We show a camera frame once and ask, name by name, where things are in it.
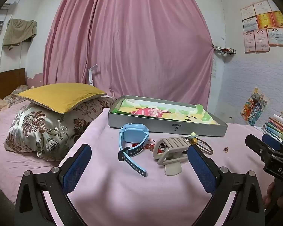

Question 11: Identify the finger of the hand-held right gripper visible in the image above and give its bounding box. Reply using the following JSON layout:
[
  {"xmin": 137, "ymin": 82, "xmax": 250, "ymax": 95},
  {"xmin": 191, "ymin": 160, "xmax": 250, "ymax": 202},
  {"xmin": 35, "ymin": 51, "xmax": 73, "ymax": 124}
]
[
  {"xmin": 245, "ymin": 134, "xmax": 274, "ymax": 163},
  {"xmin": 262, "ymin": 134, "xmax": 283, "ymax": 157}
]

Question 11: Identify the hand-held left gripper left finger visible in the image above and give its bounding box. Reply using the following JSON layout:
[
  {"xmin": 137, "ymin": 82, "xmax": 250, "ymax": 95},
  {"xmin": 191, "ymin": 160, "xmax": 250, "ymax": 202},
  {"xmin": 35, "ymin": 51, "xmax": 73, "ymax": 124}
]
[{"xmin": 14, "ymin": 143, "xmax": 92, "ymax": 226}]

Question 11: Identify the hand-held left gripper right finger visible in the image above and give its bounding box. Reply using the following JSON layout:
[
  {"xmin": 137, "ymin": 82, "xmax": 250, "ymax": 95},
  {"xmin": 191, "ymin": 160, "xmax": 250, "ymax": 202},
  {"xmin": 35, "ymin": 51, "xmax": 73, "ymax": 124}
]
[{"xmin": 187, "ymin": 144, "xmax": 266, "ymax": 226}]

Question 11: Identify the yellow bead keychain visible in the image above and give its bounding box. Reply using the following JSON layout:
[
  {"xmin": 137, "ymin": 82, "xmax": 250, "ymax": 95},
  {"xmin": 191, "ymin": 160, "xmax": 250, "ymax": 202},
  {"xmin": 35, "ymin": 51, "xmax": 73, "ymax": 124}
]
[{"xmin": 184, "ymin": 133, "xmax": 214, "ymax": 155}]

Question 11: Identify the beige hair claw clip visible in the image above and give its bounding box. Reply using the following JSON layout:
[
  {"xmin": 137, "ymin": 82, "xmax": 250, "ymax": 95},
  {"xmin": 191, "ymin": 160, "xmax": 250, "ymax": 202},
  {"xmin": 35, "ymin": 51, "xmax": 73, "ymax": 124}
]
[{"xmin": 152, "ymin": 137, "xmax": 191, "ymax": 176}]

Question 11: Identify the grey shallow box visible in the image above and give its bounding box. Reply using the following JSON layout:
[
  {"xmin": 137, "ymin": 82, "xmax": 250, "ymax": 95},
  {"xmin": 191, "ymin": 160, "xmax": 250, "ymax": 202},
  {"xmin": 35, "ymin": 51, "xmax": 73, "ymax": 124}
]
[{"xmin": 108, "ymin": 95, "xmax": 228, "ymax": 137}]

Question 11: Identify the blue smartwatch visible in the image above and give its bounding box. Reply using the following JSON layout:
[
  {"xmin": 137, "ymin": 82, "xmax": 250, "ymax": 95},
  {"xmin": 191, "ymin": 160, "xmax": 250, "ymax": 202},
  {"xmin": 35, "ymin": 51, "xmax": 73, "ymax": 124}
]
[{"xmin": 118, "ymin": 123, "xmax": 149, "ymax": 177}]

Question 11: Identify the person's right hand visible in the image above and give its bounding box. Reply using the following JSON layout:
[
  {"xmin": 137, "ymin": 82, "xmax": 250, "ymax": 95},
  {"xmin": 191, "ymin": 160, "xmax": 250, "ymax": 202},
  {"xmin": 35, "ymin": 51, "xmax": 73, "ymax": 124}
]
[{"xmin": 263, "ymin": 182, "xmax": 276, "ymax": 209}]

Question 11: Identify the stack of books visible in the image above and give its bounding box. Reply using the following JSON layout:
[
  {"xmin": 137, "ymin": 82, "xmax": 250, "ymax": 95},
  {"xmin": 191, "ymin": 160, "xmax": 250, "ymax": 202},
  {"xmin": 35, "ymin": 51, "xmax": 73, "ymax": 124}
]
[{"xmin": 262, "ymin": 114, "xmax": 283, "ymax": 151}]

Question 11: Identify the brown floral pillow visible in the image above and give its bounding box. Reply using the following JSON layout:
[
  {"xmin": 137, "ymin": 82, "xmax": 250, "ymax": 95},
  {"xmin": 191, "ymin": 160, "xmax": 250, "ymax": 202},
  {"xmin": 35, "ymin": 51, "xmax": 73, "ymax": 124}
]
[{"xmin": 4, "ymin": 95, "xmax": 117, "ymax": 162}]

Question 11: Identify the yellow pillow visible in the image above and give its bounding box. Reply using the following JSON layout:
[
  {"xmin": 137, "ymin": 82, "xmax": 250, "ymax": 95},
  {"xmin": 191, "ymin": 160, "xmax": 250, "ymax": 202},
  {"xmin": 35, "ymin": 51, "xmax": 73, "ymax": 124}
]
[{"xmin": 18, "ymin": 83, "xmax": 107, "ymax": 114}]

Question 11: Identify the colourful printed box liner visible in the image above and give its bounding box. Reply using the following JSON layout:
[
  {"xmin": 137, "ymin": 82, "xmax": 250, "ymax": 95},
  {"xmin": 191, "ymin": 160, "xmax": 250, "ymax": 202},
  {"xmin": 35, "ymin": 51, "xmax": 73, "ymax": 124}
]
[{"xmin": 114, "ymin": 99, "xmax": 217, "ymax": 125}]

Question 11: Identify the white clip lamp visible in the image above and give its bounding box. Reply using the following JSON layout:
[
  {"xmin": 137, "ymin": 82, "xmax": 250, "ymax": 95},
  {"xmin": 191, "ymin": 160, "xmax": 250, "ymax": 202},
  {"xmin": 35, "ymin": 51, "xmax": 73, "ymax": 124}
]
[{"xmin": 88, "ymin": 64, "xmax": 99, "ymax": 86}]

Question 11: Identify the small floral pillow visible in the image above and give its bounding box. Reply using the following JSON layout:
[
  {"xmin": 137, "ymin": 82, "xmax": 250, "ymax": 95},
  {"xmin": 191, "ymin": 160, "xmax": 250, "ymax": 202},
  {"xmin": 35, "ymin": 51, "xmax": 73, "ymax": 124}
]
[{"xmin": 3, "ymin": 85, "xmax": 31, "ymax": 106}]

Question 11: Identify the wooden headboard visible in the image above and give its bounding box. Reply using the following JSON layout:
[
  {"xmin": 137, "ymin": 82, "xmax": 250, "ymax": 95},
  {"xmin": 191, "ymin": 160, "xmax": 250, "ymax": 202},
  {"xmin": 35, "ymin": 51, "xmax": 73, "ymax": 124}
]
[{"xmin": 0, "ymin": 68, "xmax": 26, "ymax": 104}]

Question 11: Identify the pink curtain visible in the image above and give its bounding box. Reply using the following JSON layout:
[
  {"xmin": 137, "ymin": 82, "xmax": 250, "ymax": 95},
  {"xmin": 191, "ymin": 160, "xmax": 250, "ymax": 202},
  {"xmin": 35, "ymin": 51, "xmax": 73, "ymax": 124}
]
[{"xmin": 43, "ymin": 0, "xmax": 215, "ymax": 110}]

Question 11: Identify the green hanging cloth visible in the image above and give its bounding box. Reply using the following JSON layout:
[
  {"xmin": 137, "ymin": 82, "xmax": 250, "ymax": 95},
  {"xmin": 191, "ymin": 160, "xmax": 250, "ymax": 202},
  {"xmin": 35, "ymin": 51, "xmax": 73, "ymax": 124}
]
[{"xmin": 2, "ymin": 18, "xmax": 37, "ymax": 51}]

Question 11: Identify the colourful wall poster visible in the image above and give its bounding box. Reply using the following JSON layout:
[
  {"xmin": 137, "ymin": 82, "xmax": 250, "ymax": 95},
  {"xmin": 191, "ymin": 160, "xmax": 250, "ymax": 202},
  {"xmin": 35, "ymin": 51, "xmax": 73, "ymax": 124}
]
[{"xmin": 243, "ymin": 87, "xmax": 268, "ymax": 126}]

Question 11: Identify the wire wall rack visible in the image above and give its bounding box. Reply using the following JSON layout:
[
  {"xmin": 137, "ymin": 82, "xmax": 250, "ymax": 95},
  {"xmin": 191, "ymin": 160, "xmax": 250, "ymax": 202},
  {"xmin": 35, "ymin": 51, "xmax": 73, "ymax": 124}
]
[{"xmin": 212, "ymin": 45, "xmax": 236, "ymax": 57}]

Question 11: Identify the group of wall certificates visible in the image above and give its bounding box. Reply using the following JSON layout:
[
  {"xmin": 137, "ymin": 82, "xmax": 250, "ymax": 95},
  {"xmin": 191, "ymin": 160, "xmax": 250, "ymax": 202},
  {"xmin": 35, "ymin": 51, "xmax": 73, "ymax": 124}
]
[{"xmin": 241, "ymin": 0, "xmax": 283, "ymax": 53}]

